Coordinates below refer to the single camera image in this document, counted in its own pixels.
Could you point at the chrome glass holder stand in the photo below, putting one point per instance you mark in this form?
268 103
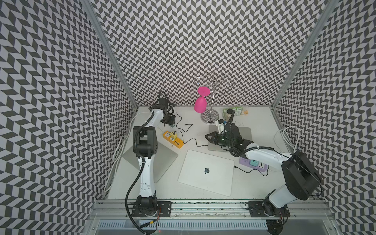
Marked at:
214 83

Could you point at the rear grey laptop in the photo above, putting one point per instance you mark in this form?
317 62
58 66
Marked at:
244 131

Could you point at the purple power strip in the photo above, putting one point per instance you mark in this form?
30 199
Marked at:
261 167

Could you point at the small glass bottle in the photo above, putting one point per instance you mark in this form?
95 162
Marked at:
228 114

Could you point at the yellow charger adapter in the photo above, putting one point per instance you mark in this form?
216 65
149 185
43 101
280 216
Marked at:
173 135

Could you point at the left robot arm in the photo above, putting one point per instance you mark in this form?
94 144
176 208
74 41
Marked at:
141 197

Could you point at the pink wine glass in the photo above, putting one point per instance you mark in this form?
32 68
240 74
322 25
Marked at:
201 103

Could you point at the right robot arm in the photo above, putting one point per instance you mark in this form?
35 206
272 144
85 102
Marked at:
300 177

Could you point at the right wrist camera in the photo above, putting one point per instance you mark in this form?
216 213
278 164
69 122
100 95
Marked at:
220 124

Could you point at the green adapter on purple strip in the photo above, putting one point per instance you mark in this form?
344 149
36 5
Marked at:
254 163

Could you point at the left silver laptop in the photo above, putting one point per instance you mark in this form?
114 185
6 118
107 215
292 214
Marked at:
162 161

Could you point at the orange power strip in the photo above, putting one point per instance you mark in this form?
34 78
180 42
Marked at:
175 142

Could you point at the centre white laptop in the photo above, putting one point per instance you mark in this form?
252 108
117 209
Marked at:
207 172

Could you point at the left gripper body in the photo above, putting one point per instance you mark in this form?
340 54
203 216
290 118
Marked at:
168 118

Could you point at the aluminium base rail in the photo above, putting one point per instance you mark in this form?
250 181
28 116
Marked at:
214 209

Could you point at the green packet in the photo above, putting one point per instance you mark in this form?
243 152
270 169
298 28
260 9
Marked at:
237 111

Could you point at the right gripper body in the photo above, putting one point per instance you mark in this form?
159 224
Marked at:
229 142

